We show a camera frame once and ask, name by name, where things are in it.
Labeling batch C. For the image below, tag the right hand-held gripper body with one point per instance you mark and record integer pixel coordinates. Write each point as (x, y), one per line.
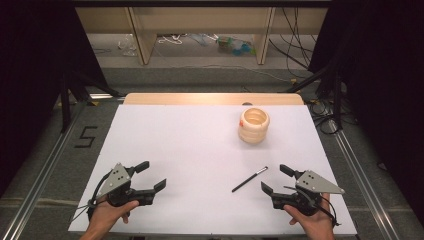
(313, 183)

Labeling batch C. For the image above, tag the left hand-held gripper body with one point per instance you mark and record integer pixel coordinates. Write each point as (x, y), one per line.
(116, 178)

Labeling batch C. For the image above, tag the black pen with silver tip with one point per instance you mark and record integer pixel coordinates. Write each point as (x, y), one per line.
(250, 179)

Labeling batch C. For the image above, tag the cream ribbed pen holder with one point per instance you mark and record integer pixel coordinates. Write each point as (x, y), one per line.
(253, 131)

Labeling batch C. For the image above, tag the person's left hand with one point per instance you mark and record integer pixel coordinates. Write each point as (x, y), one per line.
(106, 215)

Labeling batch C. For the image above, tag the person's right hand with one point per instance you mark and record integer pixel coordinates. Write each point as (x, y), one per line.
(316, 224)

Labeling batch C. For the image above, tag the white table sheet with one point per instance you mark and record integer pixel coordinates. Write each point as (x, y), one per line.
(186, 143)

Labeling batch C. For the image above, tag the black metal stand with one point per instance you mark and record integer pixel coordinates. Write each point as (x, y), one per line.
(337, 96)
(66, 100)

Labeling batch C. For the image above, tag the light wooden table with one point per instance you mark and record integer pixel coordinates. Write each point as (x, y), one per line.
(200, 99)

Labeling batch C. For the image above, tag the black curtain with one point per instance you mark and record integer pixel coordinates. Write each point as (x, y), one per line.
(383, 83)
(33, 66)

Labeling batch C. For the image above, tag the clear plastic bag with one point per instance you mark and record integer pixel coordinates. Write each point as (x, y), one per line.
(127, 45)

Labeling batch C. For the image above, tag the light wooden shelf unit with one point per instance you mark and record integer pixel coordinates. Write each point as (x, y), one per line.
(143, 36)

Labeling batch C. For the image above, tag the green and blue plastic bottles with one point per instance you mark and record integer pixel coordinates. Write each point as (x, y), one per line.
(235, 45)

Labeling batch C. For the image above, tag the silver metal floor rail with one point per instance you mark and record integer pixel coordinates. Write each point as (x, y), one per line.
(360, 176)
(50, 166)

